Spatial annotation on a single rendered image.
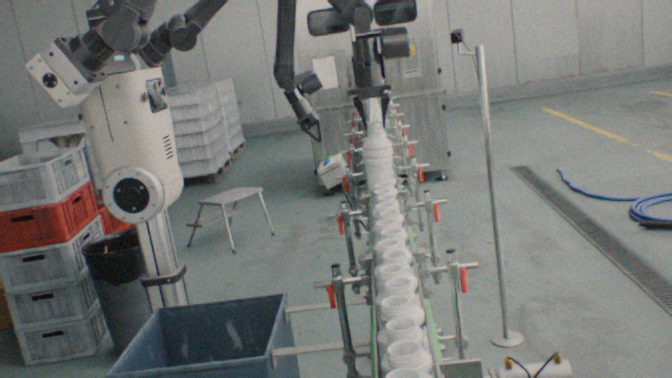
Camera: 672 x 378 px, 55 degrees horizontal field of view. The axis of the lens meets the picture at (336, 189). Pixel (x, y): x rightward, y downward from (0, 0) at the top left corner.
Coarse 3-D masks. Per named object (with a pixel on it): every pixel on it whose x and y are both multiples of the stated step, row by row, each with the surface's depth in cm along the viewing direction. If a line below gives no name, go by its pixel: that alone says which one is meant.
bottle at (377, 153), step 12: (372, 132) 146; (372, 144) 146; (384, 144) 146; (372, 156) 146; (384, 156) 146; (372, 168) 147; (384, 168) 147; (372, 180) 148; (384, 180) 148; (372, 192) 149
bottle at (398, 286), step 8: (392, 280) 89; (400, 280) 89; (408, 280) 88; (392, 288) 86; (400, 288) 86; (408, 288) 86; (408, 296) 86; (416, 312) 87; (416, 320) 86; (424, 320) 88; (424, 328) 87; (424, 336) 87
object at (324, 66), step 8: (320, 56) 609; (328, 56) 610; (312, 64) 612; (320, 64) 612; (328, 64) 612; (320, 72) 613; (328, 72) 613; (336, 72) 613; (320, 80) 615; (328, 80) 615; (336, 80) 614; (328, 88) 616
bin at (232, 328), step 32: (160, 320) 151; (192, 320) 151; (224, 320) 151; (256, 320) 150; (288, 320) 145; (128, 352) 131; (160, 352) 148; (192, 352) 153; (224, 352) 153; (256, 352) 152; (288, 352) 124
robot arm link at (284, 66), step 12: (288, 0) 190; (288, 12) 192; (288, 24) 195; (288, 36) 197; (276, 48) 201; (288, 48) 199; (276, 60) 202; (288, 60) 201; (276, 72) 205; (288, 72) 203
